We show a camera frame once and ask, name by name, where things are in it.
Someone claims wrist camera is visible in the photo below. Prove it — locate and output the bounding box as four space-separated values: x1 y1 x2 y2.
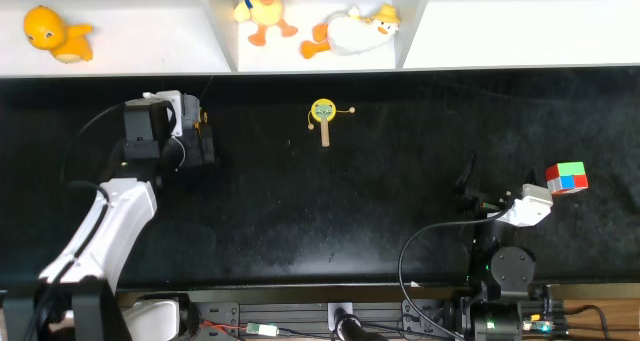
141 89 185 138
493 182 555 229

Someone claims yellow plush duck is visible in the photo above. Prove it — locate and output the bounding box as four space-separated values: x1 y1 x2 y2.
233 0 300 48

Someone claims yellow rubber duck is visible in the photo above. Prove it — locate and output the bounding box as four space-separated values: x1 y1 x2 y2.
22 4 95 65

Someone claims grey and yellow toy truck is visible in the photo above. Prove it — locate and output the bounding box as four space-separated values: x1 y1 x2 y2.
181 93 210 132

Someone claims white plush duck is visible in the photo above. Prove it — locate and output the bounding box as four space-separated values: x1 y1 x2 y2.
299 3 402 60

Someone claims yellow rattle drum toy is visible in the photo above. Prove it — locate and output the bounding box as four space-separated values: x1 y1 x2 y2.
306 98 357 148

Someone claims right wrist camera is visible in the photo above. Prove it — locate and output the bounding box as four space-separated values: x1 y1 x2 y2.
493 182 555 229

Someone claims white shelf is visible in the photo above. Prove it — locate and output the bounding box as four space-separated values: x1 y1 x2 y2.
0 0 640 79

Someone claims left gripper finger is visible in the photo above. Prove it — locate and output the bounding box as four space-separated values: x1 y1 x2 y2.
198 124 218 168

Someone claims black cable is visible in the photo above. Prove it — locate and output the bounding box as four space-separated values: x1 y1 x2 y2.
397 204 516 341
58 100 131 217

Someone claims many-coloured puzzle cube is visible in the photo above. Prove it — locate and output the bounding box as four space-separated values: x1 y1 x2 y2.
544 161 590 196

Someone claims mounting rail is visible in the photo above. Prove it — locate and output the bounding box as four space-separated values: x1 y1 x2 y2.
189 299 610 341

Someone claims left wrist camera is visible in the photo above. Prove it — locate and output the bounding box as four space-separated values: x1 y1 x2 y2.
141 89 185 138

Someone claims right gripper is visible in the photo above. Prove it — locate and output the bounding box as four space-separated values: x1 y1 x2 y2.
452 153 540 216

